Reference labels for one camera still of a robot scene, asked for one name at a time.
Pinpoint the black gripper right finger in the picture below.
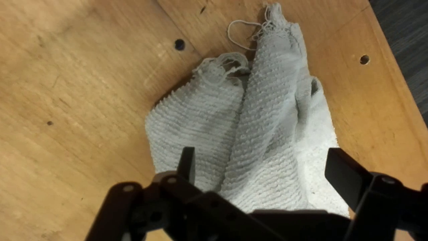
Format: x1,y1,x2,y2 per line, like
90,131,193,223
324,147,428,241

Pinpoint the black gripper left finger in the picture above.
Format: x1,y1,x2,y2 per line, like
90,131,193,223
85,147,287,241

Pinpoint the white knitted towel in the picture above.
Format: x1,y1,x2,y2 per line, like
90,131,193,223
145,2,352,220

